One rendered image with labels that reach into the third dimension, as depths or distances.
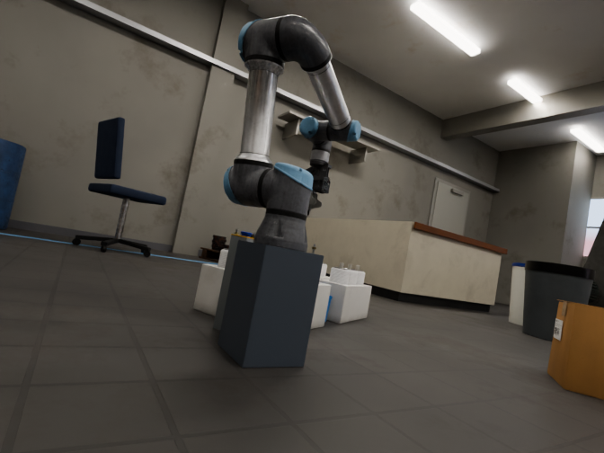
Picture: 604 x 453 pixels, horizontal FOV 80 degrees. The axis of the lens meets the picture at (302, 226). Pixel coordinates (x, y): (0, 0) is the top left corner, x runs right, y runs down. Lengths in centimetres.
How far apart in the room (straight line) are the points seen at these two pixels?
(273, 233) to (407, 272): 276
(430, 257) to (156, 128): 340
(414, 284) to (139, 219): 313
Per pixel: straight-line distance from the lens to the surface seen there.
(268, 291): 90
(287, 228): 94
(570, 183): 846
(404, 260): 360
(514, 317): 402
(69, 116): 463
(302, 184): 97
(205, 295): 146
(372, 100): 645
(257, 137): 106
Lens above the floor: 30
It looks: 4 degrees up
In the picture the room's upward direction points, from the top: 11 degrees clockwise
